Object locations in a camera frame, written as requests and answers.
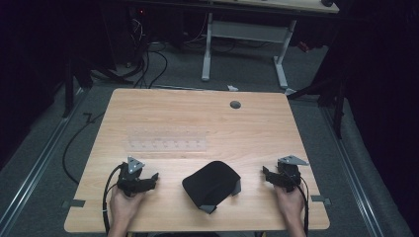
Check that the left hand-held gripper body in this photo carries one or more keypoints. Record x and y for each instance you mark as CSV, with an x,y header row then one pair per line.
x,y
131,180

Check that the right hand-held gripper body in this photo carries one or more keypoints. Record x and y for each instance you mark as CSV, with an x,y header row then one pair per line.
x,y
290,174

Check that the black fabric pouch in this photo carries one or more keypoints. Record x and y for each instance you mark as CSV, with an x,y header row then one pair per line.
x,y
210,184

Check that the person's left hand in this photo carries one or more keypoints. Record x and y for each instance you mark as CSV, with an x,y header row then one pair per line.
x,y
122,206

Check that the person's right hand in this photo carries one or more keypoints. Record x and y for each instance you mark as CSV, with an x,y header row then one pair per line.
x,y
290,203

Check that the clear plastic rack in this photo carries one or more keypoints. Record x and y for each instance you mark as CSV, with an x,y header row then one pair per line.
x,y
167,140

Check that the grey tape strip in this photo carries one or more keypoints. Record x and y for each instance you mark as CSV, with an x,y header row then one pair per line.
x,y
74,203
320,199

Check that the white paper scrap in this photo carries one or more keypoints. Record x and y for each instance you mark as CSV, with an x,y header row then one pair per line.
x,y
232,88

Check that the black metal stand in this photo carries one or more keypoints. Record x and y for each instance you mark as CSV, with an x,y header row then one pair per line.
x,y
69,89

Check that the white metal-framed desk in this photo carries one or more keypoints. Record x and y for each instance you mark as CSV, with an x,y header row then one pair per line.
x,y
247,31

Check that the metal floor rail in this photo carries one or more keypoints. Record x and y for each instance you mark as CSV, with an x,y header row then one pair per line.
x,y
36,168
352,171

